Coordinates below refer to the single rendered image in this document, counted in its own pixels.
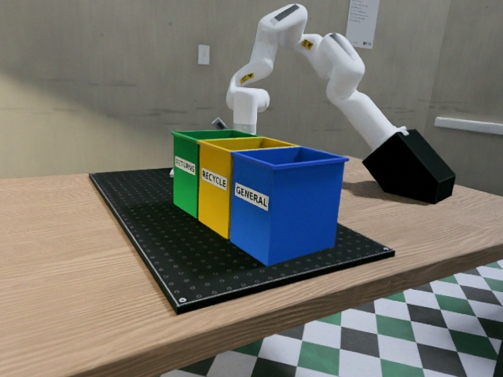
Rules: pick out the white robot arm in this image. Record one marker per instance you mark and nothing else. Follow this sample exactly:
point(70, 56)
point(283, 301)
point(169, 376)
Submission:
point(322, 53)

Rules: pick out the green open-top bin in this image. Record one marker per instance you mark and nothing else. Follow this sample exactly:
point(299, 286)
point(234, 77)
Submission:
point(187, 164)

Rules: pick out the blue bin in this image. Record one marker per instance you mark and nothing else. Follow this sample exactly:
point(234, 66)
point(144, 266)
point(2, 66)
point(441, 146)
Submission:
point(285, 202)

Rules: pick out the yellow bin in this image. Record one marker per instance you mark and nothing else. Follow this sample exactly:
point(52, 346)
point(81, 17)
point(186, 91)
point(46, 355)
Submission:
point(216, 177)

